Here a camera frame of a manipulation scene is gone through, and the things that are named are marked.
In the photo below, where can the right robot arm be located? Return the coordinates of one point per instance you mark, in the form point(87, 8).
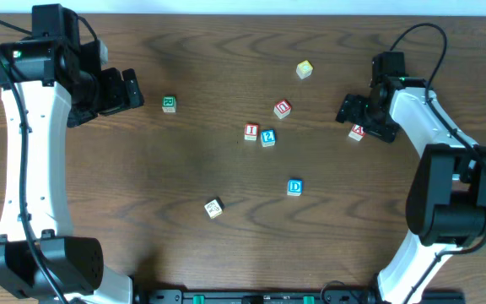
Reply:
point(446, 204)

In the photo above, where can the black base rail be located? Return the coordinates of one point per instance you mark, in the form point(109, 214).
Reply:
point(335, 296)

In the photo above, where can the red A letter block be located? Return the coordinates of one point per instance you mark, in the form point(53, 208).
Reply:
point(356, 132)

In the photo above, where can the green R letter block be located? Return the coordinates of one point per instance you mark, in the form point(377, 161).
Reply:
point(169, 104)

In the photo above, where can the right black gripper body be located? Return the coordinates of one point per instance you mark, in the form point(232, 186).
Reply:
point(361, 115)

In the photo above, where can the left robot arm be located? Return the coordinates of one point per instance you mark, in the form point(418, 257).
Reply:
point(40, 257)

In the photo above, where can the blue D letter block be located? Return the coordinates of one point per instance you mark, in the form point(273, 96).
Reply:
point(295, 187)

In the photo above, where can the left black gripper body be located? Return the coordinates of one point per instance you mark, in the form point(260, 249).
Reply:
point(110, 91)

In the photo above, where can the red U letter block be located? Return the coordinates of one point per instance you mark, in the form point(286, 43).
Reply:
point(282, 109)

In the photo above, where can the yellow letter block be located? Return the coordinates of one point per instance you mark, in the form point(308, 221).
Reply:
point(304, 69)

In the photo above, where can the blue 2 number block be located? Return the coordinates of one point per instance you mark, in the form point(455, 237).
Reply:
point(268, 138)

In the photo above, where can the red I letter block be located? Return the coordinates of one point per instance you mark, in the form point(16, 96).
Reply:
point(251, 131)

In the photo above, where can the plain wooden picture block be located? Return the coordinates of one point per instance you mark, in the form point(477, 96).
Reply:
point(213, 208)

